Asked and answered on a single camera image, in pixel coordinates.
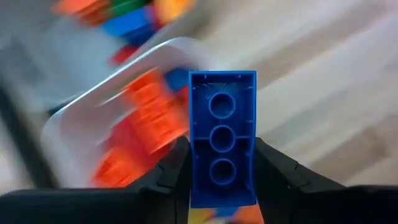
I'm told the large blue toy brick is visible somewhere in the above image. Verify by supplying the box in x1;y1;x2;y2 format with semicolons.
214;207;240;218
164;67;190;93
188;70;258;209

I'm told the large red toy brick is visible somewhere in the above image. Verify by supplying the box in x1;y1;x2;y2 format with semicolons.
102;118;175;175

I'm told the white plastic bin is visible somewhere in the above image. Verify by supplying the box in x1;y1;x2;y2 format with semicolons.
18;0;200;108
39;36;215;191

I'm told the small orange toy brick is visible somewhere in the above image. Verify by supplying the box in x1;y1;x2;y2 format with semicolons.
52;0;109;22

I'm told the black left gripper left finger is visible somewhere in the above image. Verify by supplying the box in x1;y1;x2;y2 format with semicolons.
77;136;192;224

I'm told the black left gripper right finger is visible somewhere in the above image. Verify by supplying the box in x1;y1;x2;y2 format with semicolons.
254;137;398;224

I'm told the black aluminium table frame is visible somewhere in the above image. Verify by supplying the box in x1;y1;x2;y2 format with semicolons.
0;83;62;189

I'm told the small green toy brick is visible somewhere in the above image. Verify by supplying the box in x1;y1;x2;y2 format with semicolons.
105;0;153;18

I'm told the large orange-red toy brick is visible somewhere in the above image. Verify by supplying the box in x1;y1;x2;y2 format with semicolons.
124;68;189;153
90;146;156;189
238;203;265;224

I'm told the small red rounded brick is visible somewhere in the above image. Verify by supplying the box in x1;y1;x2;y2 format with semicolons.
108;45;139;66

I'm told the large yellow toy brick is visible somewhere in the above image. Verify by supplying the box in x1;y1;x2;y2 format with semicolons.
188;207;215;224

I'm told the small yellow rounded brick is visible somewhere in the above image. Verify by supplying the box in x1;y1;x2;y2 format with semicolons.
154;0;197;24

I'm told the small blue toy brick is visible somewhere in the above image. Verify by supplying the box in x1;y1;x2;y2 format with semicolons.
102;7;159;46

